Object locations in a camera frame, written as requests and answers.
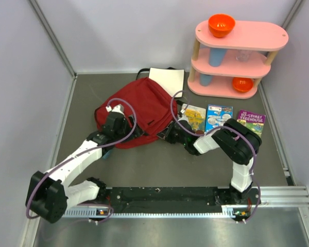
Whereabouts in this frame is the orange bowl top shelf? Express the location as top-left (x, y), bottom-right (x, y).
top-left (208, 13), bottom-right (235, 38)

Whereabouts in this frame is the slotted cable duct rail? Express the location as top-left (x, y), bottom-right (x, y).
top-left (63, 204), bottom-right (250, 219)

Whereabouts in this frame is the blue snap wallet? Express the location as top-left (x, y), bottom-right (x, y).
top-left (102, 150), bottom-right (111, 160)

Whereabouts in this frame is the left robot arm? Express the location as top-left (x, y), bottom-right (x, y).
top-left (25, 110), bottom-right (138, 223)

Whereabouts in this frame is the blue cup middle shelf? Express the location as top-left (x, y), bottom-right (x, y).
top-left (209, 48), bottom-right (227, 67)

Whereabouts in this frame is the blue cup bottom shelf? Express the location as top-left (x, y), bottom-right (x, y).
top-left (199, 74), bottom-right (213, 86)

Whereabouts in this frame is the clear glass cup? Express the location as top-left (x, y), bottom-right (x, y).
top-left (235, 50), bottom-right (252, 62)

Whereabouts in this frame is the blue comic book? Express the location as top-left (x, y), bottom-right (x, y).
top-left (205, 104), bottom-right (233, 132)

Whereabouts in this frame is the purple Treehouse book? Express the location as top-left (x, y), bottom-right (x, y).
top-left (237, 110), bottom-right (266, 137)

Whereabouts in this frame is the orange bowl bottom shelf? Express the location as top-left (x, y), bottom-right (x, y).
top-left (232, 77), bottom-right (253, 93)

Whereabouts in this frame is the blue cup shelf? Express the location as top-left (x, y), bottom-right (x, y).
top-left (199, 74), bottom-right (213, 86)
top-left (209, 48), bottom-right (227, 67)

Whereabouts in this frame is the red student backpack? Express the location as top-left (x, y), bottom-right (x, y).
top-left (94, 77), bottom-right (177, 149)

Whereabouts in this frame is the pink three-tier shelf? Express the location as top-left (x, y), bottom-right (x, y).
top-left (187, 21), bottom-right (289, 99)

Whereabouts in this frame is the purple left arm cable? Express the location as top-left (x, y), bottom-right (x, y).
top-left (25, 97), bottom-right (138, 224)

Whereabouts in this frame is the orange bowl shelf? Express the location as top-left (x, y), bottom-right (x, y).
top-left (208, 13), bottom-right (235, 38)
top-left (232, 77), bottom-right (253, 93)

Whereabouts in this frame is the yellow Brideshead Revisited book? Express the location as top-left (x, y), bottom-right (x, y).
top-left (184, 104), bottom-right (206, 134)

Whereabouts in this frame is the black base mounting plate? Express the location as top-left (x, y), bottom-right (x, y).
top-left (77, 186), bottom-right (259, 214)

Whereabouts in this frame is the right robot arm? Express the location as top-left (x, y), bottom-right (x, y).
top-left (157, 117), bottom-right (262, 204)

